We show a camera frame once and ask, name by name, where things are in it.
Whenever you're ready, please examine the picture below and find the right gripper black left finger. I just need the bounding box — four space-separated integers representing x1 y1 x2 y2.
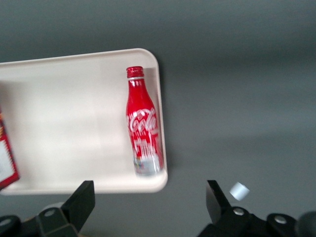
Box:
37 180 96 237

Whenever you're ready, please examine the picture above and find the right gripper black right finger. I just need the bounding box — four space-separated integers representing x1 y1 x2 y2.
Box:
197 180 255 237

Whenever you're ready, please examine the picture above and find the red coke bottle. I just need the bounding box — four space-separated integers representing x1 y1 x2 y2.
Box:
125 66 165 178

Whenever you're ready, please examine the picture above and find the beige plastic tray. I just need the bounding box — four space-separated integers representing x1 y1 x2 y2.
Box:
0 47 169 196

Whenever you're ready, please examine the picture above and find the small white cap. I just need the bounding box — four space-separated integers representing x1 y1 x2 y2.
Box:
229 182 250 201

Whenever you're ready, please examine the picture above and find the red plaid cookie box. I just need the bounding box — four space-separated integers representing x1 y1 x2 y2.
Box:
0 105 21 191

